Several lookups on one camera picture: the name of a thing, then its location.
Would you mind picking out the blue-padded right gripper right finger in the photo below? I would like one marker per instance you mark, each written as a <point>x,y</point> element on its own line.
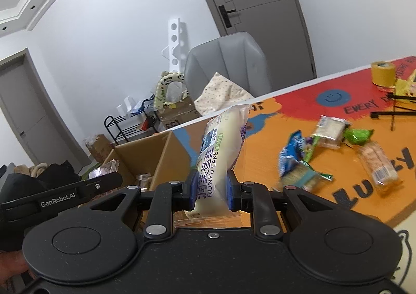
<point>254,199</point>

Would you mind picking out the white perforated rack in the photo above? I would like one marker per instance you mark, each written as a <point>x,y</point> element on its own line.
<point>178,45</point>

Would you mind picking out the blue snack packet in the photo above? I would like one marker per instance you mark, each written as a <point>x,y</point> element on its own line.
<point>291,153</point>

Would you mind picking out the white Runfu cake package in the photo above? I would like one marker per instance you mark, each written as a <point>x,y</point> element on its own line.
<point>221,145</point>

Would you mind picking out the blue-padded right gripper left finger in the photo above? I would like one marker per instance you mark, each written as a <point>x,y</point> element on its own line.
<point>167,199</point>

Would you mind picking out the white sandwich cake package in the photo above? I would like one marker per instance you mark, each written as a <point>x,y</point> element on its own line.
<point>329,132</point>

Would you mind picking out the colourful cat table mat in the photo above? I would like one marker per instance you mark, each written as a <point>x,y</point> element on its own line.
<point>351,97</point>

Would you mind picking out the green-edged cracker package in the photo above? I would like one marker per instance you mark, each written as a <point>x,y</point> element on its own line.
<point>304,176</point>

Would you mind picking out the orange biscuit package with barcode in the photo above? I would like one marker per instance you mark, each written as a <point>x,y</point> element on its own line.
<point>378,166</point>

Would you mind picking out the person's left hand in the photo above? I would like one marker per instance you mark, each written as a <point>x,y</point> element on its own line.
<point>12,264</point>

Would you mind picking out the black wire stand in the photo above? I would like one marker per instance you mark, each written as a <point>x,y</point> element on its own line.
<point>397,109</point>

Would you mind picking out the green candy wrapper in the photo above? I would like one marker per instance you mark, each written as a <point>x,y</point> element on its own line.
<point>357,136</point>

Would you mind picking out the dark clothes pile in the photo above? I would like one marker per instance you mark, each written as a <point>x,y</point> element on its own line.
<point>18,186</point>

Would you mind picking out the grey door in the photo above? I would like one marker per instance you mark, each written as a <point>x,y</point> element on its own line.
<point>278,27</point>
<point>33,117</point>

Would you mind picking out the SF cardboard shipping box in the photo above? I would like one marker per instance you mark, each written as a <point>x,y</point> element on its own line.
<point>173,115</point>

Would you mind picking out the yellow tape roll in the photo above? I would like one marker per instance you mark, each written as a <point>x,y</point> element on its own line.
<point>383,73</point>

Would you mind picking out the orange-pink snack packet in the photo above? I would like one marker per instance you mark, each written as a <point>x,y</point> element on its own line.
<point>109,167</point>

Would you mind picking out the yellow hair clip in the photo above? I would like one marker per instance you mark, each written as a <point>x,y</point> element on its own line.
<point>407,87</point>

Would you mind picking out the black wire shoe rack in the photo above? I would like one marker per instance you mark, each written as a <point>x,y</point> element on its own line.
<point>124,129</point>

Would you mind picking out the dotted cream cushion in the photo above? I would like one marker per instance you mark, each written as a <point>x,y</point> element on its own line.
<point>220,93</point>

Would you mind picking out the grey upholstered chair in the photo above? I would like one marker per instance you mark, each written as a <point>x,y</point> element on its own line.
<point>237,57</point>

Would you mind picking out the brown cardboard box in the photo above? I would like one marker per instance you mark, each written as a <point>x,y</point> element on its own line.
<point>161,155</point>

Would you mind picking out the dark cookie packet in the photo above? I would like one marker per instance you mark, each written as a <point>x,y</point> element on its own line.
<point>144,181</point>

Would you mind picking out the panda print toilet seat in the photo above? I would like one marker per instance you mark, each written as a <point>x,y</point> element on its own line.
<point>170,89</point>

